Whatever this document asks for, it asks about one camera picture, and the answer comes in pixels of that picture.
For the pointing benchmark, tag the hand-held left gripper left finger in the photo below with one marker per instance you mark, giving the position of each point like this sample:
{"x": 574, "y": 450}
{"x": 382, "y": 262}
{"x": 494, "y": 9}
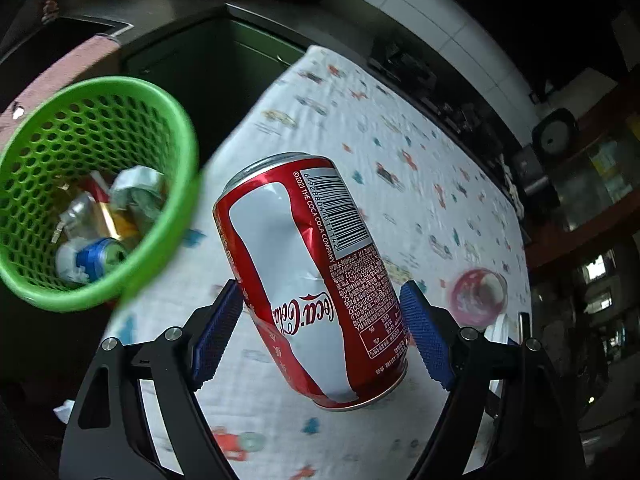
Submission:
{"x": 220, "y": 335}

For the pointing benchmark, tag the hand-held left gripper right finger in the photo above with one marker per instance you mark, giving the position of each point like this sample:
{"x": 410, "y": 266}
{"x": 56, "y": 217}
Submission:
{"x": 425, "y": 335}

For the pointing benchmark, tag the red soda can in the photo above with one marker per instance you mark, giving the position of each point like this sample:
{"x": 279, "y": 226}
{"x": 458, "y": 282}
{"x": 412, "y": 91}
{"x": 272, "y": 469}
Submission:
{"x": 300, "y": 270}

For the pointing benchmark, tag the green plastic basket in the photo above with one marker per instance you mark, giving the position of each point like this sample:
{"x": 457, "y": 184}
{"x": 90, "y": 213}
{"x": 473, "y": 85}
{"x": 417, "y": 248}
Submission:
{"x": 175, "y": 220}

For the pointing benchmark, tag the blue and white drink can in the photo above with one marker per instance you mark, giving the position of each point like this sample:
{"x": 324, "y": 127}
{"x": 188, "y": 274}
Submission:
{"x": 95, "y": 255}

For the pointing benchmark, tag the yellow label plastic bottle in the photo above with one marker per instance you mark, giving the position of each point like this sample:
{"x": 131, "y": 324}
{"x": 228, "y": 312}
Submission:
{"x": 117, "y": 225}

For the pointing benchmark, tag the clear plastic cup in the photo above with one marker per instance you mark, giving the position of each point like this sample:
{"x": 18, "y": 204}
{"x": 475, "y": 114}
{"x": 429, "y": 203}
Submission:
{"x": 475, "y": 300}

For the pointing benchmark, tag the printed tablecloth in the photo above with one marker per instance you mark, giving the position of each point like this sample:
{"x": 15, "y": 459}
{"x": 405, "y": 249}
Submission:
{"x": 400, "y": 210}

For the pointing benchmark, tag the crumpled white paper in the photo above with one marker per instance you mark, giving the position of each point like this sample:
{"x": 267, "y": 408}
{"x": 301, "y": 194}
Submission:
{"x": 137, "y": 190}

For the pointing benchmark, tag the black round speaker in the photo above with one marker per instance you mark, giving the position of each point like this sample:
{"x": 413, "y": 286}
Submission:
{"x": 552, "y": 132}

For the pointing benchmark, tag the dark green cabinet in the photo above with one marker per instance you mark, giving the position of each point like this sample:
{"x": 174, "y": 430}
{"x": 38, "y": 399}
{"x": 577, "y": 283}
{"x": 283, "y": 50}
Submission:
{"x": 210, "y": 85}

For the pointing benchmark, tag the black gas stove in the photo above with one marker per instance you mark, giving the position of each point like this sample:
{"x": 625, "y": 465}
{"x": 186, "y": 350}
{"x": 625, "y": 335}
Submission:
{"x": 415, "y": 70}

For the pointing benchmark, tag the brown wooden shelf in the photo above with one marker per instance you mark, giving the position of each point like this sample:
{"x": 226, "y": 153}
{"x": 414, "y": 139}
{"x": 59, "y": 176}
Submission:
{"x": 590, "y": 120}

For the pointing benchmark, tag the pink towel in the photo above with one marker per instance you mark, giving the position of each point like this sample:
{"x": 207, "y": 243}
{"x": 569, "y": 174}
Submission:
{"x": 65, "y": 70}

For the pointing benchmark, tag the kitchen sink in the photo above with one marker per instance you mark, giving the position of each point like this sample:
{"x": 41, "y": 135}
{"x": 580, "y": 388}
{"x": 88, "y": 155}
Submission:
{"x": 65, "y": 35}

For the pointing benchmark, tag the small pink scrubber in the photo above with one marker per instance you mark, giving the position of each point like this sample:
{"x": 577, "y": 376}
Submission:
{"x": 48, "y": 10}

